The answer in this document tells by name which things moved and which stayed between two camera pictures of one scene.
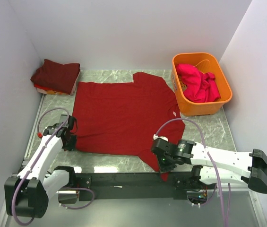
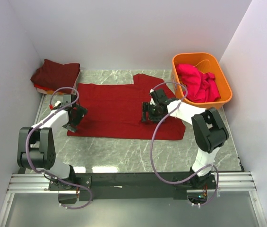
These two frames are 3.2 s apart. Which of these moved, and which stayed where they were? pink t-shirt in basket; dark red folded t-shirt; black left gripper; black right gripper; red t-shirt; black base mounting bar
Moved: red t-shirt; black left gripper; black right gripper
Stayed: dark red folded t-shirt; black base mounting bar; pink t-shirt in basket
